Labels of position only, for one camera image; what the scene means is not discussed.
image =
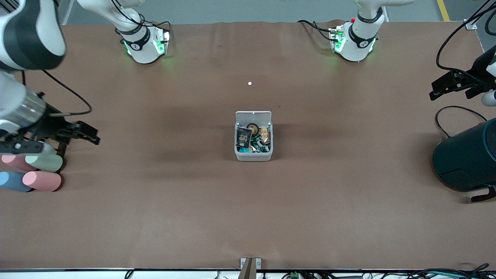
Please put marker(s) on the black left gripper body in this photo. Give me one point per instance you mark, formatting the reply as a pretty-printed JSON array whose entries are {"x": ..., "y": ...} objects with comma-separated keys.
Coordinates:
[{"x": 476, "y": 76}]

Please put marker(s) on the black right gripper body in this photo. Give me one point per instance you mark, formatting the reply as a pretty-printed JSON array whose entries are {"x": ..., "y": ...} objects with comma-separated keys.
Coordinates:
[{"x": 53, "y": 124}]

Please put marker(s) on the black snack packet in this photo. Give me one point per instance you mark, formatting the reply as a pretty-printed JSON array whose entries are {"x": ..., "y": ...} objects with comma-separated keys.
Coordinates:
[{"x": 243, "y": 137}]

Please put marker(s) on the grey square storage box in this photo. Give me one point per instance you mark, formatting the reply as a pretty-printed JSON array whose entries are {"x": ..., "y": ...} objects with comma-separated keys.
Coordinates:
[{"x": 254, "y": 116}]

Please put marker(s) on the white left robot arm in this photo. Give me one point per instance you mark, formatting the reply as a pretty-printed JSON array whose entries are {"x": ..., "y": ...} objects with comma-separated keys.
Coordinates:
[{"x": 358, "y": 42}]

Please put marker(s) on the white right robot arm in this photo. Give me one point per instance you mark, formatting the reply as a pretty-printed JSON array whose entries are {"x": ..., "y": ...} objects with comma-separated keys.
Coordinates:
[{"x": 35, "y": 35}]

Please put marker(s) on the black peg rack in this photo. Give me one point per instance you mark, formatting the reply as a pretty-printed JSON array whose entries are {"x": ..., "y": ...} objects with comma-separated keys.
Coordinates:
[{"x": 62, "y": 149}]

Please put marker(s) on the green foam cylinder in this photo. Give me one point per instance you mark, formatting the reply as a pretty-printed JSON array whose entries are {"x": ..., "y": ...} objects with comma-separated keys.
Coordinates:
[{"x": 44, "y": 162}]

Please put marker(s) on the pink foam cylinder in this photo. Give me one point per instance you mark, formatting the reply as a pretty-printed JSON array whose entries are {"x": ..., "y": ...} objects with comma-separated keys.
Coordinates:
[
  {"x": 42, "y": 181},
  {"x": 11, "y": 162}
]

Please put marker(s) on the blue foam cylinder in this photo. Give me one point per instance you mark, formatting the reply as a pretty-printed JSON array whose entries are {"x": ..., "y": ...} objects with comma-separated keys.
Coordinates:
[{"x": 13, "y": 182}]

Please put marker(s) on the dark teal round container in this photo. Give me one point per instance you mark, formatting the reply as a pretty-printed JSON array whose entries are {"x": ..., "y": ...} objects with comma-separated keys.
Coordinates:
[{"x": 469, "y": 159}]

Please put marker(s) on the black stand foot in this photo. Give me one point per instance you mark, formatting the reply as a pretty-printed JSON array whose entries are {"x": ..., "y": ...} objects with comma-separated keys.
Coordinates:
[{"x": 484, "y": 195}]

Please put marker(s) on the grey base connector plate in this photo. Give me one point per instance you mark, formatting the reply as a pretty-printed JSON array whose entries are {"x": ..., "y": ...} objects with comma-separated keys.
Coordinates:
[{"x": 162, "y": 40}]

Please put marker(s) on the brown table cover mat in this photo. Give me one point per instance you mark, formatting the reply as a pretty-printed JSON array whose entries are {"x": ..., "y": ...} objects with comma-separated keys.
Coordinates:
[{"x": 248, "y": 213}]

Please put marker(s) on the brown printed wrapper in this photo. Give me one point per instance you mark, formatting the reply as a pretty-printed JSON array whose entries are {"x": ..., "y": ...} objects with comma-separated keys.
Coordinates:
[{"x": 264, "y": 133}]

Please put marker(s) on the small green connector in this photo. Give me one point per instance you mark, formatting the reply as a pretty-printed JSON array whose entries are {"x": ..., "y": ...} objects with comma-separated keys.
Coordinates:
[{"x": 295, "y": 275}]

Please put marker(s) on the aluminium corner frame bracket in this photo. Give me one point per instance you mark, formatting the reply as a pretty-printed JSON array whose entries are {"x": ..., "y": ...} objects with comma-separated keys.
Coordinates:
[{"x": 471, "y": 25}]

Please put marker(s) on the metal clamp bracket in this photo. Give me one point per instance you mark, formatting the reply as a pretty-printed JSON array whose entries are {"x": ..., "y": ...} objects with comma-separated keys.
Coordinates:
[{"x": 250, "y": 265}]

